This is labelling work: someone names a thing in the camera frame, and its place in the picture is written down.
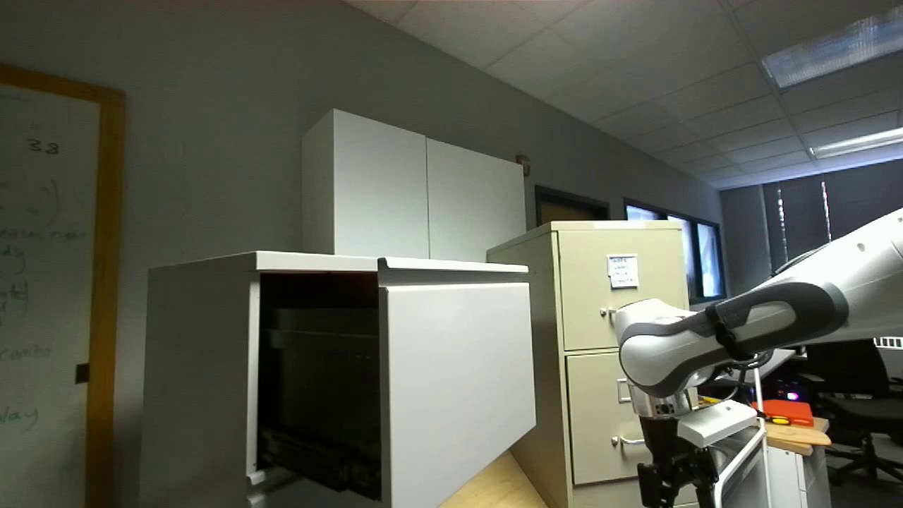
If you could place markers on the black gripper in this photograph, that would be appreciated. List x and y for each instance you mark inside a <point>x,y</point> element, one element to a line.
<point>671,468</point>

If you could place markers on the grey filing cabinet drawer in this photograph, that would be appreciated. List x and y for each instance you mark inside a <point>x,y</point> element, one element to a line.
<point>455,373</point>

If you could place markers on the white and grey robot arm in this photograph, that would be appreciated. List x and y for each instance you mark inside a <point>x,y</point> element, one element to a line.
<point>838,293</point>

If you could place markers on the beige metal filing cabinet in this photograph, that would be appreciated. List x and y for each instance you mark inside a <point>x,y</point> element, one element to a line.
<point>586,445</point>

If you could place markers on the grey filing cabinet body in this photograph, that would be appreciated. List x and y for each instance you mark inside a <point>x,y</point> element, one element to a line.
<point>263,384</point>

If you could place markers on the orange red tool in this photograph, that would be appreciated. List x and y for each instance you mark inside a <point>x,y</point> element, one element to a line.
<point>792,414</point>

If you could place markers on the wooden side table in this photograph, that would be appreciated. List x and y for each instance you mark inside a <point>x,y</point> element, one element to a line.
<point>791,439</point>

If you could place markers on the dark window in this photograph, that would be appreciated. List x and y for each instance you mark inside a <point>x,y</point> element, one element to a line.
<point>701,249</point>

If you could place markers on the ceiling fluorescent light strip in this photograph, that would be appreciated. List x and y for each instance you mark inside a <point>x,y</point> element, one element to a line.
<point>859,146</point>

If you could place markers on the ceiling light panel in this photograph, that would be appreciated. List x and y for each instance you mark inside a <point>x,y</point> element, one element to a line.
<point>842,50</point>

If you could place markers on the wood framed whiteboard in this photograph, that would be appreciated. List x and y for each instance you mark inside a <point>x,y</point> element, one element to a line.
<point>60,212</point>

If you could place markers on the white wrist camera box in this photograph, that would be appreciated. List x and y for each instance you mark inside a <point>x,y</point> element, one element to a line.
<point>709,425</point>

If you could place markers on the white metal tube frame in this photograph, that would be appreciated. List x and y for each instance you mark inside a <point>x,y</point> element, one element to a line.
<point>740,459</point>

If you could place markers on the white wall cabinet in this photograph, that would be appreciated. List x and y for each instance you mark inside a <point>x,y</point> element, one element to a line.
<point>369,188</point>

